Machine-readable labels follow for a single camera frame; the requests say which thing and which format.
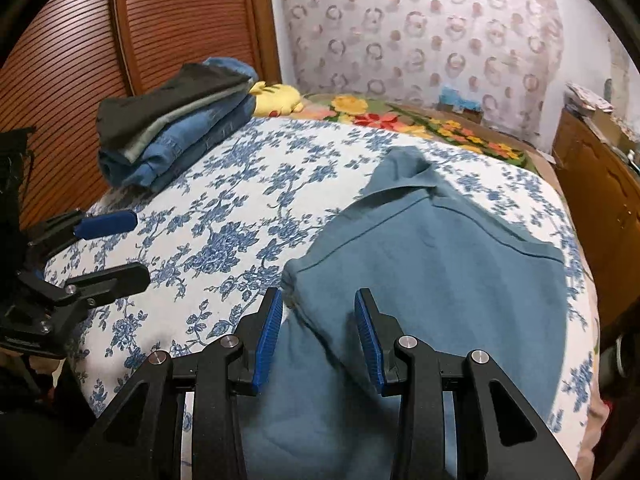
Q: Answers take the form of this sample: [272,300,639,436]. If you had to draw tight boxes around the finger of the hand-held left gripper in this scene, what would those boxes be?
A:
[19,262,151,334]
[27,209,139,257]

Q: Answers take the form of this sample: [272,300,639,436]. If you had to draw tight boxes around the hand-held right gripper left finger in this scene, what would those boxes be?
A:
[65,287,285,480]

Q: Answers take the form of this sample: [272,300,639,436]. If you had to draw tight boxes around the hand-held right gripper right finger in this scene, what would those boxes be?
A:
[354,287,581,480]

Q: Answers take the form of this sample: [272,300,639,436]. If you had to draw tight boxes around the blue pants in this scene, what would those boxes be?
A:
[242,146,568,480]

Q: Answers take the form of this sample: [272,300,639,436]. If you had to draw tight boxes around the grey-green folded garment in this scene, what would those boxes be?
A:
[120,82,249,164]

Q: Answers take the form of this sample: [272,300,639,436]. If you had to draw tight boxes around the stack of folded clothes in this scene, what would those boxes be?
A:
[98,57,259,194]

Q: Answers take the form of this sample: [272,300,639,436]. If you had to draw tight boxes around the blue floral white bedsheet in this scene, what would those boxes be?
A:
[45,116,596,431]

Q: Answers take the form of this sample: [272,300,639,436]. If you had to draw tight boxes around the dark grey folded garment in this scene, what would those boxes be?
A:
[96,63,251,150]

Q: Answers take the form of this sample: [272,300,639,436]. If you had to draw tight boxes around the wooden louvered wardrobe door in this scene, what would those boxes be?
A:
[111,0,281,98]
[0,0,128,223]

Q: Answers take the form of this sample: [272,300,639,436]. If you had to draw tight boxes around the yellow plush toy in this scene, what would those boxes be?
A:
[248,81,304,117]

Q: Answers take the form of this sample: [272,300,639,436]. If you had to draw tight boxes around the colourful flower blanket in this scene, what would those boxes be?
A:
[300,92,535,171]

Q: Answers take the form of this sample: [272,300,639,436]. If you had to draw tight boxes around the wooden cabinet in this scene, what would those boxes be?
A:
[551,109,640,313]

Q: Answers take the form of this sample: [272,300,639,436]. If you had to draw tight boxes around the stack of papers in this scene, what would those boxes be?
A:
[566,82,615,115]

